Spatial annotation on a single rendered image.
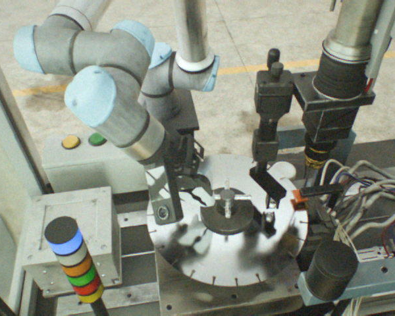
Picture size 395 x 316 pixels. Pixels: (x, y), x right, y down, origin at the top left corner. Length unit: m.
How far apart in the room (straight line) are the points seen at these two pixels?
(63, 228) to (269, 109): 0.36
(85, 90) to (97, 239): 0.40
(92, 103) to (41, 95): 2.36
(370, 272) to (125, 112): 0.45
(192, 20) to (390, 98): 2.08
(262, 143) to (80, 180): 0.56
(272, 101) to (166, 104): 0.71
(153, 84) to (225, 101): 1.41
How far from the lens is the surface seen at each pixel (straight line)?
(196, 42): 1.10
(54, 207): 0.94
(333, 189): 0.85
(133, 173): 1.06
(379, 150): 1.33
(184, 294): 0.83
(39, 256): 0.87
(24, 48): 0.69
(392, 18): 0.57
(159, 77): 1.22
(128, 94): 0.57
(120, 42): 0.62
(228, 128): 2.41
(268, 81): 0.62
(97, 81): 0.54
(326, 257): 0.57
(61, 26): 0.69
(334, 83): 0.61
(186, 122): 1.31
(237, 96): 2.67
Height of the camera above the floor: 1.60
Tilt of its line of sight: 46 degrees down
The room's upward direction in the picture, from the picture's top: 1 degrees counter-clockwise
